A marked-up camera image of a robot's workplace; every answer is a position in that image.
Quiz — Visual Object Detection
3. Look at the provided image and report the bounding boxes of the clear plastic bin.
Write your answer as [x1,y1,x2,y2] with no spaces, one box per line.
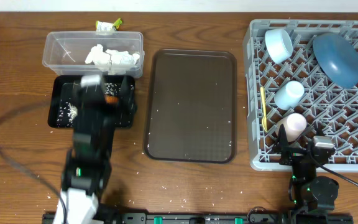
[42,31,144,78]

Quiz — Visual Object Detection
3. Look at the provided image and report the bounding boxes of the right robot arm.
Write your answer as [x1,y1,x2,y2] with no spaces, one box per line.
[273,125,339,223]

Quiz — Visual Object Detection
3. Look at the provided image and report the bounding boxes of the pile of white rice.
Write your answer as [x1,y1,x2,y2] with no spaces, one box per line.
[50,83,121,128]

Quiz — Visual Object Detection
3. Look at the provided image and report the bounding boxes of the green snack wrapper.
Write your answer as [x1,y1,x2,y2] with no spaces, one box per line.
[95,18,122,32]

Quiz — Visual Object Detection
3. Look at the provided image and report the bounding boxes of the dark blue plate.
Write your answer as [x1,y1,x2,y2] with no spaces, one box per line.
[313,33,358,89]

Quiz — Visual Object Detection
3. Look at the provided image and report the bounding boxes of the orange carrot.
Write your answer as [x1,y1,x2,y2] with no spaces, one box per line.
[104,95,119,105]

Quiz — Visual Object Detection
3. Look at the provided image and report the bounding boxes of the white tissue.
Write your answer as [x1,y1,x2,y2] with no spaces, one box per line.
[106,49,140,65]
[85,44,111,66]

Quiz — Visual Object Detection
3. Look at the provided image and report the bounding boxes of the yellow plastic spoon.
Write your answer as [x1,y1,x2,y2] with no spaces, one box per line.
[260,86,268,132]

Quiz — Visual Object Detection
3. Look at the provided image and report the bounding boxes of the grey dishwasher rack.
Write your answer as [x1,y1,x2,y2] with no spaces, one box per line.
[243,19,358,172]

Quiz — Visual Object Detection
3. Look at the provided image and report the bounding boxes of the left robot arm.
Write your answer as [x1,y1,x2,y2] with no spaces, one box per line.
[42,75,137,223]

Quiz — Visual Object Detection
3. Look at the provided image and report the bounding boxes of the light blue cup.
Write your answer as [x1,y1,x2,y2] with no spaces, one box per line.
[274,81,305,110]

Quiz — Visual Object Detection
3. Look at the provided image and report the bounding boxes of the black rectangular tray bin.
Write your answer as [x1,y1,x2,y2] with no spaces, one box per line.
[48,75,137,129]

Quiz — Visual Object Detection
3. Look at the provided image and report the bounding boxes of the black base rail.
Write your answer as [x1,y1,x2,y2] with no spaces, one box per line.
[41,206,354,224]

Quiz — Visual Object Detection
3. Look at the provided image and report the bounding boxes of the dark brown serving tray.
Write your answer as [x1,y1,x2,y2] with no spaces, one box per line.
[144,49,237,164]

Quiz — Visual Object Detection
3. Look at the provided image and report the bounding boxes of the light blue bowl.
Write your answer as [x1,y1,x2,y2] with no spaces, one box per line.
[265,29,293,63]

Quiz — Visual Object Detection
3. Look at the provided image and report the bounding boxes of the pink cup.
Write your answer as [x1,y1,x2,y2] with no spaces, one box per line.
[275,113,307,142]

